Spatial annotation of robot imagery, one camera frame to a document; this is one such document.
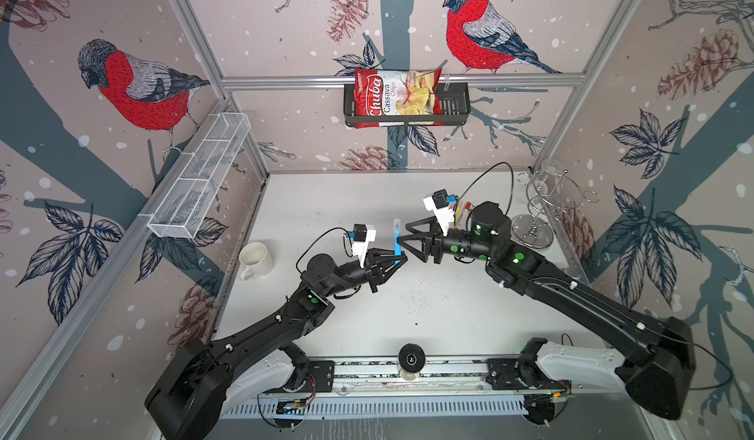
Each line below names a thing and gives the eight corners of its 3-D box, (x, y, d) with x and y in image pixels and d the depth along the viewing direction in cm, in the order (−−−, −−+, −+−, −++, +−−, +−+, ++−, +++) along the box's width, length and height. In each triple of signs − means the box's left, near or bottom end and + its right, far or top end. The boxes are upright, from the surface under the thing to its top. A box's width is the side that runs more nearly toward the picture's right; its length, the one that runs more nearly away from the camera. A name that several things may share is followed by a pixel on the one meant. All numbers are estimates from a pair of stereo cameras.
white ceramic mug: (251, 286, 91) (239, 273, 84) (249, 261, 97) (238, 246, 90) (275, 278, 93) (266, 264, 86) (272, 253, 99) (262, 239, 91)
